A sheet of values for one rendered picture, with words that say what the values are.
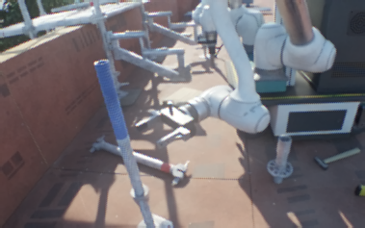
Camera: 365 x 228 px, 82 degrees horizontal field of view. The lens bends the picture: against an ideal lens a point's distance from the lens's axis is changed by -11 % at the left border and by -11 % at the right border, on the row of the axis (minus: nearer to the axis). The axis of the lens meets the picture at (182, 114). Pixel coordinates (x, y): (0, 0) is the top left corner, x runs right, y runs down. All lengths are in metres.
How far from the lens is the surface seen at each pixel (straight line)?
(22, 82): 1.50
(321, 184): 1.33
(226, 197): 1.18
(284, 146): 1.10
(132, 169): 0.79
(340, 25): 1.35
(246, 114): 0.77
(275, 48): 1.19
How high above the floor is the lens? 0.93
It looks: 31 degrees down
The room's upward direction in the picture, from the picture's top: 7 degrees counter-clockwise
